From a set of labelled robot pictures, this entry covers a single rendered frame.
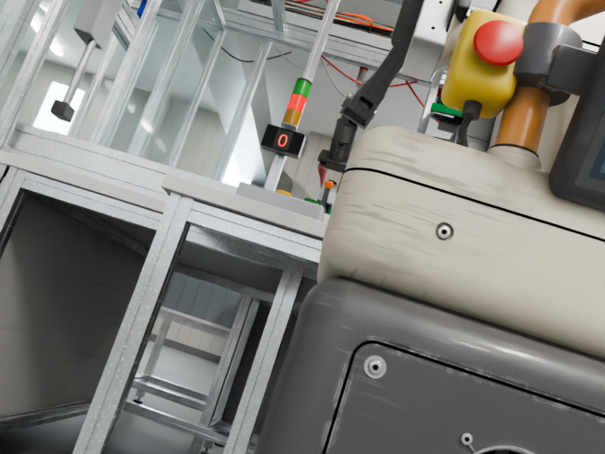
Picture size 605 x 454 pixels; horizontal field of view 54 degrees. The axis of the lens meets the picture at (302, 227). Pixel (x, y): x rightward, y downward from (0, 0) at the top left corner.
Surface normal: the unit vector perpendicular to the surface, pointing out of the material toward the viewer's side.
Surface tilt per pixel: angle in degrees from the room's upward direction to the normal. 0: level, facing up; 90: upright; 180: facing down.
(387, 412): 90
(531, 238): 90
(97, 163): 90
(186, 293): 90
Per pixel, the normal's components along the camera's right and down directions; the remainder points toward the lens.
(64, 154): -0.04, -0.22
